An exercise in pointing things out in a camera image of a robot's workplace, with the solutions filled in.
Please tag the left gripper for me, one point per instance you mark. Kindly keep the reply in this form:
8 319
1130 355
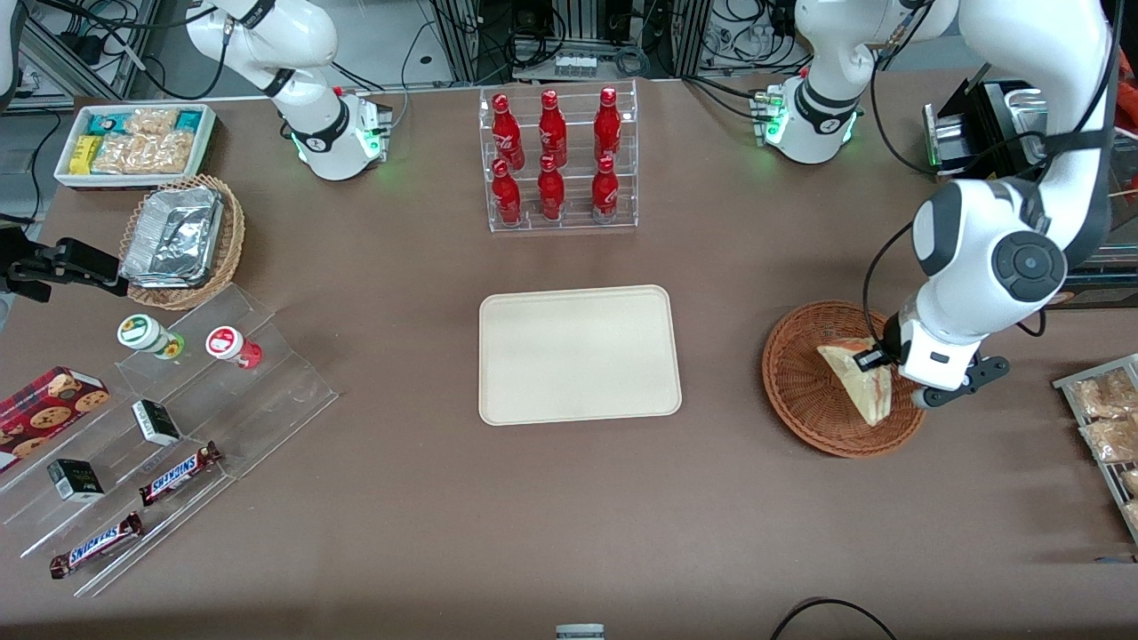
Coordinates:
872 358

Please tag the triangular sandwich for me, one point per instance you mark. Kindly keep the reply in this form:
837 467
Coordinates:
858 387

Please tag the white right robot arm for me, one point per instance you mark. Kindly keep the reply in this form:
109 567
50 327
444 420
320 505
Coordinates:
293 53

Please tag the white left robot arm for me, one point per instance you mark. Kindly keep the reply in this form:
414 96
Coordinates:
996 258

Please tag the round brown wicker basket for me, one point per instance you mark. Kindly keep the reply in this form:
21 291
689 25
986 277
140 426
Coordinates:
800 400

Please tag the light wicker basket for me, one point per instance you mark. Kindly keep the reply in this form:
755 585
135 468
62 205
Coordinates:
229 240

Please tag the tray of snack bags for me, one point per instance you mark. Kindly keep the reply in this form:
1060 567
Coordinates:
1067 384

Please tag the beige rectangular tray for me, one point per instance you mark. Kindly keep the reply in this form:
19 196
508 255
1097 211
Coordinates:
578 356

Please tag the white snack bin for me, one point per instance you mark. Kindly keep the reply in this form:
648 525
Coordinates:
67 178

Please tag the stack of foil trays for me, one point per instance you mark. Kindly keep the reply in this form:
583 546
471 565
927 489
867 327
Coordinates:
173 236

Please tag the green lid white cup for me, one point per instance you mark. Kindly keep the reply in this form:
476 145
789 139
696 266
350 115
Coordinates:
144 333

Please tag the yellow snack packet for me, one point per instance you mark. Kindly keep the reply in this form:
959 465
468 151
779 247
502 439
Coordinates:
84 155

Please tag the clear bag of crackers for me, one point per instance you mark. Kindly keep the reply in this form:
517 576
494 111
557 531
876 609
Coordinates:
147 154
151 121

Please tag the red tartan cookie box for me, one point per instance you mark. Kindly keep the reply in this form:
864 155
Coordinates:
49 413

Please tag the teal snack packet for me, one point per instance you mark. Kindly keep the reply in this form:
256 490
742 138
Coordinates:
188 120
105 123

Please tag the red lid white cup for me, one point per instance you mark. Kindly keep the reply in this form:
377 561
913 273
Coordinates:
229 344

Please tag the small black box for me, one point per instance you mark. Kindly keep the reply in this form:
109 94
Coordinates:
76 481
156 423

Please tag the clear acrylic stepped display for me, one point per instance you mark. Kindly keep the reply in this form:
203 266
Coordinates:
267 400

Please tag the snickers bar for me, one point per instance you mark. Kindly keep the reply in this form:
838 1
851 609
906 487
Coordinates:
93 546
178 474

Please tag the clear bag of snacks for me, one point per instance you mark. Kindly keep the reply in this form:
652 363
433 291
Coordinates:
1102 396
1111 440

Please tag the black appliance with steel pans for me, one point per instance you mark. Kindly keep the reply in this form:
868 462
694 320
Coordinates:
987 124

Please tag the red cola bottle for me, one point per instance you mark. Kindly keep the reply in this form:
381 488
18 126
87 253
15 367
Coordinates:
506 197
506 133
552 132
605 194
607 126
551 194

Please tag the clear acrylic bottle rack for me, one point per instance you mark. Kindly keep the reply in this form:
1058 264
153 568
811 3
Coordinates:
578 218

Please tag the small grey device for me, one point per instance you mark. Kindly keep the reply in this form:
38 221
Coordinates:
580 632

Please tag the white power strip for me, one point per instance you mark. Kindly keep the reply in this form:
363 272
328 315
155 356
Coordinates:
575 66

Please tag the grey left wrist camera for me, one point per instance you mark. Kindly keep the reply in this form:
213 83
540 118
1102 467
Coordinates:
965 384

